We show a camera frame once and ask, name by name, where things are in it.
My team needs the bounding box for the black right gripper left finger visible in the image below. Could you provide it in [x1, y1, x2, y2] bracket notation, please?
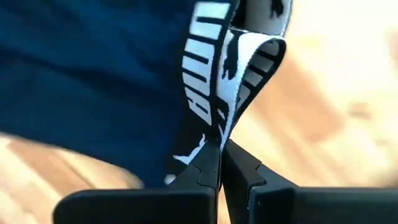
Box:
[52, 139, 221, 224]

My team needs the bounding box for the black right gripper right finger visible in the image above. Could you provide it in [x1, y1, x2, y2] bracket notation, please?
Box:
[221, 139, 398, 224]

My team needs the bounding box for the black Puma garment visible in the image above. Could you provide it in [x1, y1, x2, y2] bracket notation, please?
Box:
[0, 0, 294, 189]

